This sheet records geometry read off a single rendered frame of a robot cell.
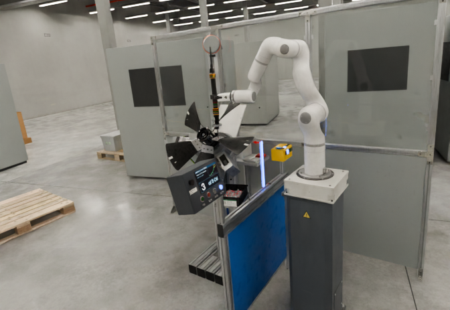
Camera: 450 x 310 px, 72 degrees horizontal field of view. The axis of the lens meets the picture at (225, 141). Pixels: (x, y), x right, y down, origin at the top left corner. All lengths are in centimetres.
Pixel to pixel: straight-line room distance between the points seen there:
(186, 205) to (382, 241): 188
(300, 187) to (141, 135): 348
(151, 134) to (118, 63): 115
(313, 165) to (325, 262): 58
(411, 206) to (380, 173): 32
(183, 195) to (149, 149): 354
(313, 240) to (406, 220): 99
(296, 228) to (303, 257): 19
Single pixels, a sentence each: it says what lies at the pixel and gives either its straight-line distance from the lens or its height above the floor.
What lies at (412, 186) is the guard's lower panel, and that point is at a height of 73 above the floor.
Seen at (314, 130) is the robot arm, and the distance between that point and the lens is 180.
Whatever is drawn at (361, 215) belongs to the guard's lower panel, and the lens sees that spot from 284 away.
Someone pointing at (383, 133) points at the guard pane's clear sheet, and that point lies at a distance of 259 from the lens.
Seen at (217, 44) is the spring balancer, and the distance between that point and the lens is 289.
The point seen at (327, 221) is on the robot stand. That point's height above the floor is 79.
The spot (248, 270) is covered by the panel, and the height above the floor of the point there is 40.
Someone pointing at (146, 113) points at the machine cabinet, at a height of 107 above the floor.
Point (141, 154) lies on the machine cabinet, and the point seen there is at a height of 43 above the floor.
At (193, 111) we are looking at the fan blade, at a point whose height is 136.
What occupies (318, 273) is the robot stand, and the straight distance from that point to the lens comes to 212.
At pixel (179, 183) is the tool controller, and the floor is 121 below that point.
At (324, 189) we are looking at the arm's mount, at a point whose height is 101.
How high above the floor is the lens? 172
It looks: 14 degrees down
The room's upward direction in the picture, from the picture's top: 5 degrees counter-clockwise
